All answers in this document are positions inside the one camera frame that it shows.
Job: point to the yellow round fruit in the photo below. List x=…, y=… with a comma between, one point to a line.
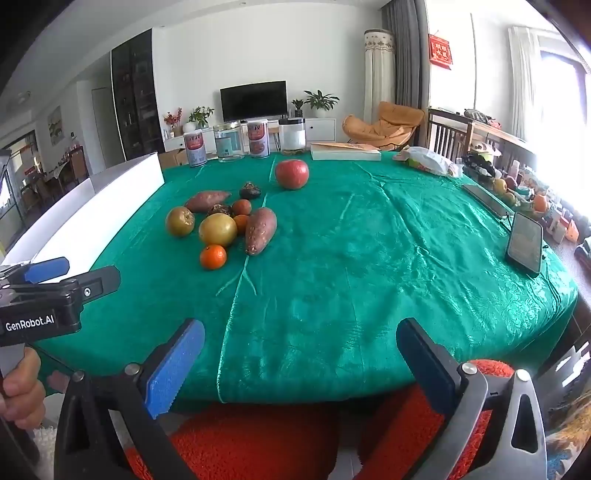
x=217, y=230

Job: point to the tangerine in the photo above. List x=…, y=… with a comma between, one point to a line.
x=241, y=224
x=241, y=206
x=213, y=257

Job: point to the leafy green potted plant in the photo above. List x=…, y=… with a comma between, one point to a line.
x=201, y=116

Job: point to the red wall hanging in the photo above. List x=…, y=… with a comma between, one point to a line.
x=440, y=51

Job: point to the small green potted plant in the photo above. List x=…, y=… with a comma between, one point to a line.
x=298, y=107

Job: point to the red flower plant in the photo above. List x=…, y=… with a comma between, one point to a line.
x=172, y=121

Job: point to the grey curtain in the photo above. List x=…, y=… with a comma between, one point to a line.
x=408, y=50

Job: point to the black television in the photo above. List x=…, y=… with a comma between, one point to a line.
x=253, y=100

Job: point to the green tablecloth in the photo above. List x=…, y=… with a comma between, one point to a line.
x=369, y=258

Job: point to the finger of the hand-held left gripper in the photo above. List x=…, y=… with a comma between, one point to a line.
x=46, y=270
x=99, y=281

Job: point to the white curtain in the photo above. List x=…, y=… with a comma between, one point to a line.
x=524, y=78

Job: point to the white board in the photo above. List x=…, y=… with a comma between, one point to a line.
x=83, y=207

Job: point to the clear glass jar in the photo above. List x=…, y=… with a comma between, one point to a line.
x=229, y=143

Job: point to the white plastic bag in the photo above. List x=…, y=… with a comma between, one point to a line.
x=427, y=160

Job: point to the dark brown water caltrop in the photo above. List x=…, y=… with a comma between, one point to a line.
x=220, y=210
x=250, y=190

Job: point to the covered standing air conditioner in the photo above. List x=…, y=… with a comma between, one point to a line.
x=378, y=74

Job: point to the black display cabinet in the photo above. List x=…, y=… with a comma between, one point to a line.
x=136, y=97

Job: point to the red apple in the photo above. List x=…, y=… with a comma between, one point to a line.
x=292, y=174

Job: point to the white television cabinet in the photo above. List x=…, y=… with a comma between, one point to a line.
x=321, y=129

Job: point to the wooden bench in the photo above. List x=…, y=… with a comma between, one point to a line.
x=450, y=134

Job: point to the small sweet potato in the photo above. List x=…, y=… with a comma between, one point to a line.
x=205, y=201

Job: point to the red label tin can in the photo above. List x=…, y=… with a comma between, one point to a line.
x=258, y=138
x=195, y=148

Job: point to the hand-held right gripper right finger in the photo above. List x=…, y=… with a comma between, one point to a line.
x=425, y=367

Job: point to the orange lounge chair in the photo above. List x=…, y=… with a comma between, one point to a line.
x=392, y=124

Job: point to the black smartphone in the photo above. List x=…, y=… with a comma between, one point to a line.
x=487, y=201
x=525, y=242

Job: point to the flat white book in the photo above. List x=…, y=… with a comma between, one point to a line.
x=345, y=152

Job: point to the cardboard box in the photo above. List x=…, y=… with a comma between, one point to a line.
x=174, y=158

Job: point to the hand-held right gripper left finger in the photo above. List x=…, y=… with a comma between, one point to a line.
x=174, y=367

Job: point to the plastic jar black lid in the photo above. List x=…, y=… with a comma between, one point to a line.
x=292, y=136

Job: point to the person's red fleece legs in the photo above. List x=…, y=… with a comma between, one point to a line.
x=258, y=443

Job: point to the person's left hand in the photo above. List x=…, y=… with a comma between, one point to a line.
x=23, y=392

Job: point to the large sweet potato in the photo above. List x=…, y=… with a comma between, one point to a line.
x=259, y=230

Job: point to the clutter of small items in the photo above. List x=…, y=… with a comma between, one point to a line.
x=540, y=203

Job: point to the green-brown round fruit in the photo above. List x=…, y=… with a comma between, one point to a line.
x=180, y=222

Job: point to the framed wall picture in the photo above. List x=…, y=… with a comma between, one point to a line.
x=55, y=125

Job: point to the large green potted plant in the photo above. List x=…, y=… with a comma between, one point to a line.
x=320, y=100

